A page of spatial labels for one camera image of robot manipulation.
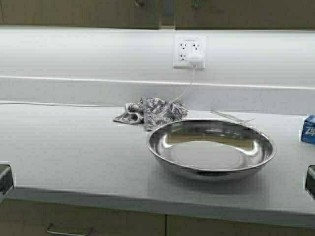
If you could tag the left drawer metal handle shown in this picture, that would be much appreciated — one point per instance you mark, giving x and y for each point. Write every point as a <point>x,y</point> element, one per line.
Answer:
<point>53,231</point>

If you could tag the cabinet door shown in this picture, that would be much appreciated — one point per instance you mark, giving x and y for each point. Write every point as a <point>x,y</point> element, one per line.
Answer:
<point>119,14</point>
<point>244,14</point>

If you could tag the clear plastic fork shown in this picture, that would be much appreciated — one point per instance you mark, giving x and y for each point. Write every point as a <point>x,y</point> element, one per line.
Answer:
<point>238,120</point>

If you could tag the white charger plug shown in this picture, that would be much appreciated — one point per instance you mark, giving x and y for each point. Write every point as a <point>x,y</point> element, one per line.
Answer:
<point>195,60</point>

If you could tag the middle lower drawer front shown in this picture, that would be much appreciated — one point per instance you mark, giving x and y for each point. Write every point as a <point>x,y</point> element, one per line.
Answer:
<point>190,226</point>

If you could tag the upper left cabinet door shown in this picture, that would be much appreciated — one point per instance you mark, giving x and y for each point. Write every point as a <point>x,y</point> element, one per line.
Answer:
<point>119,14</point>

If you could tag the left lower drawer front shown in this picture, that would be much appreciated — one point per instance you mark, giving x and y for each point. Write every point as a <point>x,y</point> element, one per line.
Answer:
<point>28,218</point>

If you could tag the upper middle cabinet door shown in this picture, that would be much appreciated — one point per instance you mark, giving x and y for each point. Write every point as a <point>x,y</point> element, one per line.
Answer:
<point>244,14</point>

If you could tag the large stainless steel bowl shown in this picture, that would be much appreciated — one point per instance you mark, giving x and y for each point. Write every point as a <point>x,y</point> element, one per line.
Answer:
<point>213,150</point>

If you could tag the white wall power outlet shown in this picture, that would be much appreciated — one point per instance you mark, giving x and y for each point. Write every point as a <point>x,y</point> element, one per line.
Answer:
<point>186,45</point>

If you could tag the blue Ziploc bag box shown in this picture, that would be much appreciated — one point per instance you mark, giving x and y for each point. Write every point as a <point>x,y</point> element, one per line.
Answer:
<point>308,130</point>

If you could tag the grey patterned dish cloth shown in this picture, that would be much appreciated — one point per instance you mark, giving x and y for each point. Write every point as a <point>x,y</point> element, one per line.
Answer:
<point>152,112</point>

